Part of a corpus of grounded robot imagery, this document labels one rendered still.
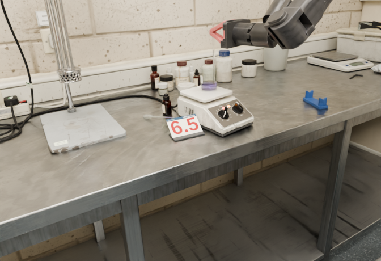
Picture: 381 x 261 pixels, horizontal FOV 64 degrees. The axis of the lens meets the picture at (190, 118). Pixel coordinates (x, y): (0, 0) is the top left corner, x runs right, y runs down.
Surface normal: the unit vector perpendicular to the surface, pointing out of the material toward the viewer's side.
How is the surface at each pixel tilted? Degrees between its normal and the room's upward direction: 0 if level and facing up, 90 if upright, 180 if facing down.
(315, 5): 88
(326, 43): 90
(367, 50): 93
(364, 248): 0
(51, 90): 90
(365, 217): 0
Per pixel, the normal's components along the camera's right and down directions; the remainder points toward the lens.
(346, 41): -0.87, 0.27
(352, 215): -0.04, -0.93
